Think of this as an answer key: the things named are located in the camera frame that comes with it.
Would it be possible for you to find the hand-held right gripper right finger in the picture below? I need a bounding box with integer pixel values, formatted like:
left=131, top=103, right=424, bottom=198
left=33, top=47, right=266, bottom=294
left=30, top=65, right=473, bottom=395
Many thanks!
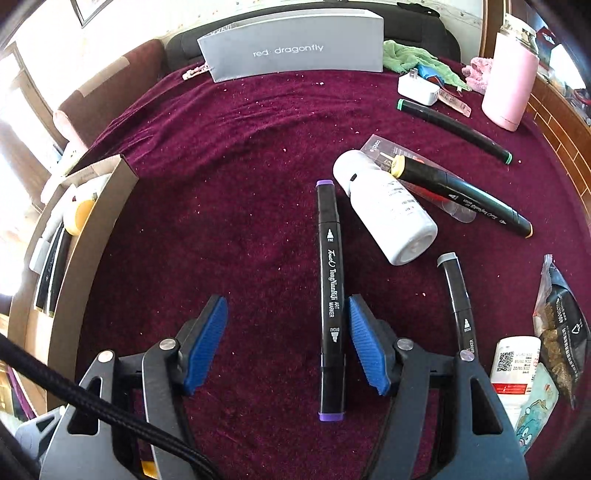
left=348, top=294, right=529, bottom=480

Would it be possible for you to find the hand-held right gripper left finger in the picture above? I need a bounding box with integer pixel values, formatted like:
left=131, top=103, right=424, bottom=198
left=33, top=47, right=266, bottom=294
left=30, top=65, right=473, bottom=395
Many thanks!
left=41, top=294, right=230, bottom=480

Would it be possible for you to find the purple-capped black marker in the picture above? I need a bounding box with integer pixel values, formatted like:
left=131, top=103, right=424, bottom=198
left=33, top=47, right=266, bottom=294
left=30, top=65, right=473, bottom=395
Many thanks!
left=315, top=179, right=347, bottom=422

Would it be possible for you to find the brown cardboard box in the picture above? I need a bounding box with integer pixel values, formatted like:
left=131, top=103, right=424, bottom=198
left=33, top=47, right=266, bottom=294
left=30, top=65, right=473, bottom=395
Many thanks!
left=23, top=154, right=139, bottom=416

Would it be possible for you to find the white red-label pill bottle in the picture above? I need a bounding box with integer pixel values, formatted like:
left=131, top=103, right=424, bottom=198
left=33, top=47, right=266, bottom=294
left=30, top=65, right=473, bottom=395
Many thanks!
left=489, top=336, right=542, bottom=428

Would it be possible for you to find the teal cartoon tissue pack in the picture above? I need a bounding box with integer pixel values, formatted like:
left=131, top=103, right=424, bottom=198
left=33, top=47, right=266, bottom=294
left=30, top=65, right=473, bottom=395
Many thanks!
left=512, top=362, right=559, bottom=455

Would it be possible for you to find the black gold-patterned snack packet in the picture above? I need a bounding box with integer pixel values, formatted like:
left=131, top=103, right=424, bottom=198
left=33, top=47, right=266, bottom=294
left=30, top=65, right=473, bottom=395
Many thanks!
left=532, top=254, right=591, bottom=411

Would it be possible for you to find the grey-capped black marker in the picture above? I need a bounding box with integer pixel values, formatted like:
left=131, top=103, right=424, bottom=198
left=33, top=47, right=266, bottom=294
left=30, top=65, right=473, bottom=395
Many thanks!
left=437, top=251, right=481, bottom=365

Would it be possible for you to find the large white plastic bottle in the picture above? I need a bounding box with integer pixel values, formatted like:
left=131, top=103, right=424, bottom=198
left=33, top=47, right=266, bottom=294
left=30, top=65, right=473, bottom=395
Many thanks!
left=332, top=150, right=438, bottom=266

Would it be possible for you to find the maroon velvet blanket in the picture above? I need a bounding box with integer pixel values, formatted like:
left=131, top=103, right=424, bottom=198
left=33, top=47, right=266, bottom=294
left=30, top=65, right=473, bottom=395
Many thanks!
left=60, top=58, right=591, bottom=480

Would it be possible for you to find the olive-capped black marker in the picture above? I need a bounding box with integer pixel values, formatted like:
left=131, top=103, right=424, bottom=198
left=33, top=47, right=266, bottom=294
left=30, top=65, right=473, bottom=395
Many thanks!
left=48, top=231, right=73, bottom=317

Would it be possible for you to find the yellow-capped black marker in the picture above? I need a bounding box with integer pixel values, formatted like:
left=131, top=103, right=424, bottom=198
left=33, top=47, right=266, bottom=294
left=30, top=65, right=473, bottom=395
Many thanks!
left=390, top=155, right=533, bottom=240

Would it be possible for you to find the yellow plastic bottle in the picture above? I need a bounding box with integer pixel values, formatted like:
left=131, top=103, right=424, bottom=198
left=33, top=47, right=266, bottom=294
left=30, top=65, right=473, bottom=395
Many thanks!
left=65, top=198, right=96, bottom=234

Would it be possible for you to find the clear plastic package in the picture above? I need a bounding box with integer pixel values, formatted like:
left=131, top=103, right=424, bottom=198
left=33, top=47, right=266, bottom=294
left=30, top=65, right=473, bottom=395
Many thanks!
left=360, top=134, right=478, bottom=223

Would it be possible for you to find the green-capped black marker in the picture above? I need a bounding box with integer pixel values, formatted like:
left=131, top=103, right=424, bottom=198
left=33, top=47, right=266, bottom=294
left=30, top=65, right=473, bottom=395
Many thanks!
left=396, top=98, right=513, bottom=164

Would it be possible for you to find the pink sachet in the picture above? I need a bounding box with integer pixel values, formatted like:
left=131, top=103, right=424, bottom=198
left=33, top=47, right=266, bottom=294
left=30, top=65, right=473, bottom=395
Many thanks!
left=436, top=88, right=472, bottom=117

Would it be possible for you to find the white charger plug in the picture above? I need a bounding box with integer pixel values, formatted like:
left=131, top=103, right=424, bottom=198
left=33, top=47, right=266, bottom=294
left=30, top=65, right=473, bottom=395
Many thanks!
left=398, top=69, right=441, bottom=106

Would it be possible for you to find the brown cushion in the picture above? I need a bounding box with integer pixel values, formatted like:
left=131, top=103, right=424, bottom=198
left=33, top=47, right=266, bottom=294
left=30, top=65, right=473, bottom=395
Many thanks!
left=53, top=39, right=167, bottom=144

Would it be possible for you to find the small blue packet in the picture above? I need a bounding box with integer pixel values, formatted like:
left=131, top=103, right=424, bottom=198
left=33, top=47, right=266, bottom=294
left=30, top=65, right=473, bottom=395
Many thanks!
left=418, top=65, right=445, bottom=88

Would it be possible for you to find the pink fluffy cloth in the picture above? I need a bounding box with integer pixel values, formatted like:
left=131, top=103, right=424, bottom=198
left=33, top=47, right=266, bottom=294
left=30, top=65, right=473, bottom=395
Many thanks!
left=462, top=56, right=492, bottom=95

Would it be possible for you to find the green cloth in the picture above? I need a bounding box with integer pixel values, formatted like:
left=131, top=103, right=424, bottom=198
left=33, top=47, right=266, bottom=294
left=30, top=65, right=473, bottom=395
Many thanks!
left=382, top=39, right=469, bottom=90

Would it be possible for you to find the wooden brick-pattern board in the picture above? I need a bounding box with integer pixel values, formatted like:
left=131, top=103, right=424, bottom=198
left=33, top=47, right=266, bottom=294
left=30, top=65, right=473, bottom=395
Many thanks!
left=526, top=78, right=591, bottom=176

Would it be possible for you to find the pink water bottle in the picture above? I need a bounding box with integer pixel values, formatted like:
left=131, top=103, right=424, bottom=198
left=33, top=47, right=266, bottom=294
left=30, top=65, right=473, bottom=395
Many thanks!
left=481, top=13, right=540, bottom=132

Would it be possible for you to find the grey shoe box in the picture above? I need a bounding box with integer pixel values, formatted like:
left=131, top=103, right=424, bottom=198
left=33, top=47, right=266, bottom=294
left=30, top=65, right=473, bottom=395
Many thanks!
left=197, top=8, right=385, bottom=84

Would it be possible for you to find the black braided cable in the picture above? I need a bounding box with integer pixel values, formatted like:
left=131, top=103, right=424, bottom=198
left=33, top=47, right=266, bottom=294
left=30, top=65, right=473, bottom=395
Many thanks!
left=0, top=332, right=218, bottom=480

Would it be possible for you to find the framed wall picture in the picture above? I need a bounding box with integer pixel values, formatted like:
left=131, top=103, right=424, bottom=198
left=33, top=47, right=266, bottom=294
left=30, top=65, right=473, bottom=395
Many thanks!
left=69, top=0, right=109, bottom=28

